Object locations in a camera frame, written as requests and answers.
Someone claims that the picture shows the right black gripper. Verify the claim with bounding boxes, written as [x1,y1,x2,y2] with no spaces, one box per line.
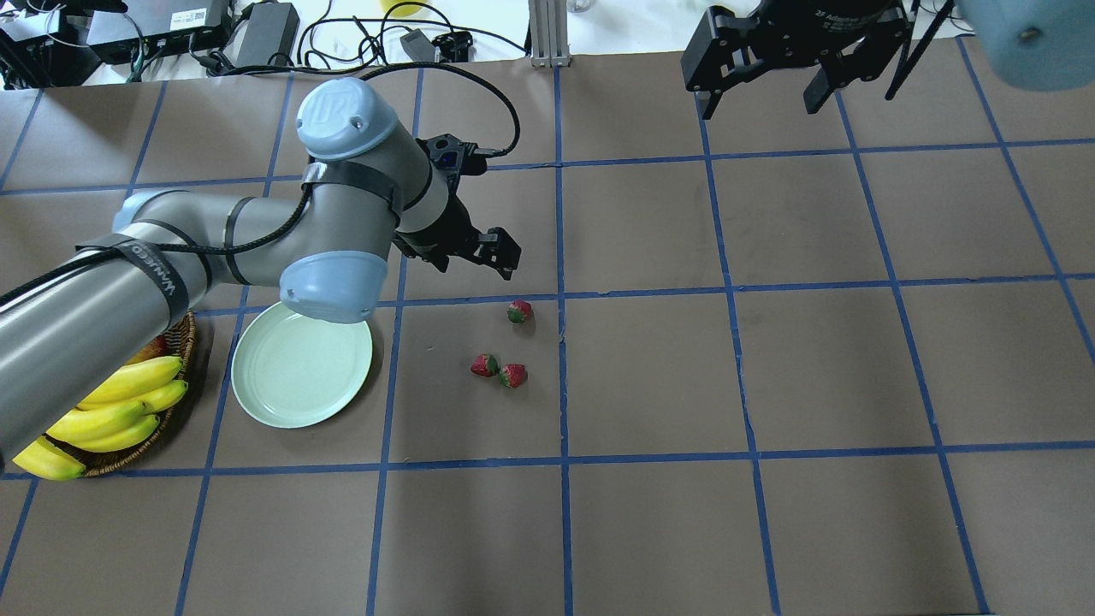
[681,1,912,121]

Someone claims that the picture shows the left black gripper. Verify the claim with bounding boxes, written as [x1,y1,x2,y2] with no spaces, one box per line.
[392,133,523,281]

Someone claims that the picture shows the strawberry three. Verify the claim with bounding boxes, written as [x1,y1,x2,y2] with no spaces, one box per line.
[506,299,535,324]

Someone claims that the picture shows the strawberry one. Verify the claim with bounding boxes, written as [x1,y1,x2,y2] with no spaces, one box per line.
[469,353,500,377]

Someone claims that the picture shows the strawberry two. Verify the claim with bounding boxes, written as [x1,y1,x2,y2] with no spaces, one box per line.
[498,364,529,388]

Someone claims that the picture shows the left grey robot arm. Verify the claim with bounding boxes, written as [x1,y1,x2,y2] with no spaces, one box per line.
[1,75,523,463]

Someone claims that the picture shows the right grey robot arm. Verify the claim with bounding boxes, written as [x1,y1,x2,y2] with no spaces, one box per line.
[681,1,1094,120]

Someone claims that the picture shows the pale green plate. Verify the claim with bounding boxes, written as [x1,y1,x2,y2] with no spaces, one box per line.
[230,303,373,429]

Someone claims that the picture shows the black power adapter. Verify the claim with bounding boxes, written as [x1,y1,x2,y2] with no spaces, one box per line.
[234,3,300,67]

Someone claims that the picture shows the woven wicker basket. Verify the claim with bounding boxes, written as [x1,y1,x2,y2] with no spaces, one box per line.
[41,313,203,478]

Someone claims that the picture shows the red apple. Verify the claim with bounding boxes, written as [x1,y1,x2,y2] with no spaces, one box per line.
[138,335,169,362]

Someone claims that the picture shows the yellow banana bunch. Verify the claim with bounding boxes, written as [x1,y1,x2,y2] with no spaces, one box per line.
[13,355,188,481]

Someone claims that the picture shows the aluminium frame post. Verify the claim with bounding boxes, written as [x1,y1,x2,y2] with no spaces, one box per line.
[527,0,572,68]

